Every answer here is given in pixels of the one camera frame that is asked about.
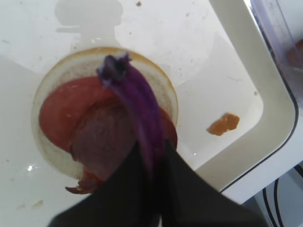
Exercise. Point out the tomato slice on bun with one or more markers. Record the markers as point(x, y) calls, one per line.
point(65, 106)

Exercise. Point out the cream metal tray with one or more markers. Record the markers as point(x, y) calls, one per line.
point(212, 52)

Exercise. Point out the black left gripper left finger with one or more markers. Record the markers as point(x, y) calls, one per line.
point(127, 199)

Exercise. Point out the round ham slice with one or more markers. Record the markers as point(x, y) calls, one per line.
point(101, 141)

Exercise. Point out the purple cabbage leaf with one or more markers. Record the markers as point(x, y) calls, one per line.
point(129, 84)

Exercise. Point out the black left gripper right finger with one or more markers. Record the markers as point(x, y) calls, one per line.
point(188, 201)

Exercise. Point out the right long clear divider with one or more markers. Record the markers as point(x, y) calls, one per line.
point(281, 24)

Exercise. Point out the bottom bun slice on tray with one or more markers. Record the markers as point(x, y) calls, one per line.
point(83, 64)

